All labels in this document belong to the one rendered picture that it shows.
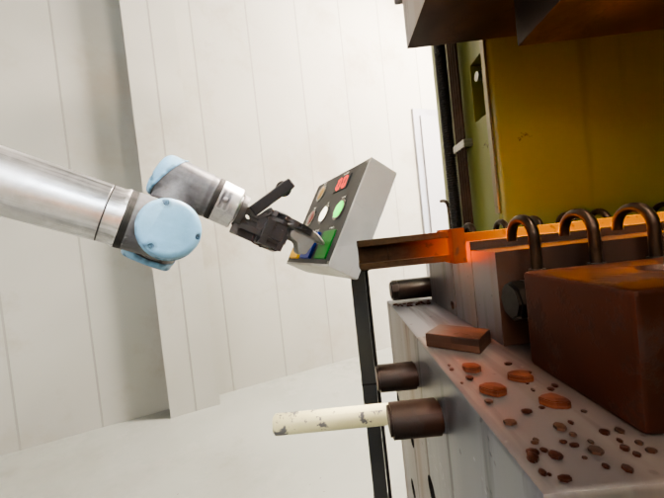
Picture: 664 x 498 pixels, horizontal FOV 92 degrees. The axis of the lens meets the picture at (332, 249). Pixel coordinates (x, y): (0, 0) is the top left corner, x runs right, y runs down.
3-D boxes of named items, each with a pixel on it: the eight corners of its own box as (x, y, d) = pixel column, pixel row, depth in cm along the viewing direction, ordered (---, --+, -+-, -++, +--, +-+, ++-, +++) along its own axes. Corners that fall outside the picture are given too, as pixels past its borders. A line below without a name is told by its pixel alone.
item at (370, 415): (273, 444, 69) (270, 419, 69) (278, 429, 75) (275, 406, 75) (477, 424, 69) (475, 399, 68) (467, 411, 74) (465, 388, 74)
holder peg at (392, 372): (379, 397, 32) (376, 371, 32) (376, 385, 34) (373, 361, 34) (420, 393, 32) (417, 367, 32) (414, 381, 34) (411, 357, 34)
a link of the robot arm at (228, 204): (223, 185, 73) (228, 175, 64) (244, 195, 75) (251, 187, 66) (207, 220, 71) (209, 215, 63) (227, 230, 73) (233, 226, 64)
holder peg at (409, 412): (393, 449, 24) (389, 413, 24) (387, 427, 27) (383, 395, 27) (447, 444, 24) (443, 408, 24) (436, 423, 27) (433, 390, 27)
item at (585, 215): (598, 292, 24) (590, 206, 24) (559, 285, 28) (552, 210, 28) (612, 291, 24) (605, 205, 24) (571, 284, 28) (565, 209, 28)
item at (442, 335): (491, 342, 27) (490, 328, 27) (480, 354, 25) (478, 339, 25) (440, 336, 30) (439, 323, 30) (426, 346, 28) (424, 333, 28)
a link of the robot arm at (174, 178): (144, 200, 66) (167, 159, 69) (205, 225, 71) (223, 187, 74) (140, 187, 58) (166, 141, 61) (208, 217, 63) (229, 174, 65)
